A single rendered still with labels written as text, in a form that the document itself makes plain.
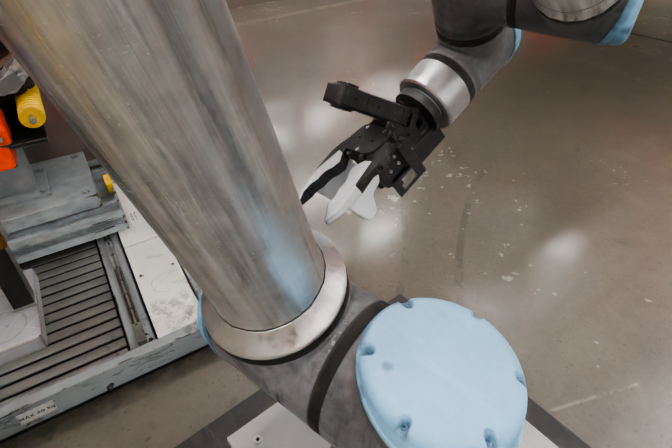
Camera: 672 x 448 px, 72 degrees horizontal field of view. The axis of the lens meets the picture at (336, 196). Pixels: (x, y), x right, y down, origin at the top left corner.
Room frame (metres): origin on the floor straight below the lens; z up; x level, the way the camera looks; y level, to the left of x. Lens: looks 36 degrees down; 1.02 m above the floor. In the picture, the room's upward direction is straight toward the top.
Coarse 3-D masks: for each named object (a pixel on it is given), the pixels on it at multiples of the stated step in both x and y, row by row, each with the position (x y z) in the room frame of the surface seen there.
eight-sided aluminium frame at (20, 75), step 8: (8, 64) 1.07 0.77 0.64; (16, 64) 1.04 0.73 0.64; (0, 72) 1.06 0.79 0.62; (8, 72) 1.03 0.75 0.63; (16, 72) 1.05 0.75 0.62; (24, 72) 1.05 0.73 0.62; (0, 80) 1.02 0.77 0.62; (8, 80) 1.02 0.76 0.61; (16, 80) 1.03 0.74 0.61; (24, 80) 1.04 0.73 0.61; (0, 88) 1.01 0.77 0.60; (8, 88) 1.02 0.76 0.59; (16, 88) 1.03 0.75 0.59
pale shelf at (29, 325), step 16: (32, 272) 0.57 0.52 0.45; (0, 288) 0.53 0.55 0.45; (32, 288) 0.53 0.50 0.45; (0, 304) 0.50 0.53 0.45; (0, 320) 0.47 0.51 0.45; (16, 320) 0.47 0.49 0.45; (32, 320) 0.47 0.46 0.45; (0, 336) 0.44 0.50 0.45; (16, 336) 0.44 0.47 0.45; (32, 336) 0.44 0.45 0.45; (0, 352) 0.41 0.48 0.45; (16, 352) 0.42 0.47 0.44; (32, 352) 0.43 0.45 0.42
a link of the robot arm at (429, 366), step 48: (384, 336) 0.26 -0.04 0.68; (432, 336) 0.27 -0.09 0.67; (480, 336) 0.27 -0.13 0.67; (336, 384) 0.24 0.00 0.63; (384, 384) 0.22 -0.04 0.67; (432, 384) 0.22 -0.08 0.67; (480, 384) 0.22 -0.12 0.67; (336, 432) 0.22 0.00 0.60; (384, 432) 0.19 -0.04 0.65; (432, 432) 0.18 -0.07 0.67; (480, 432) 0.18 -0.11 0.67
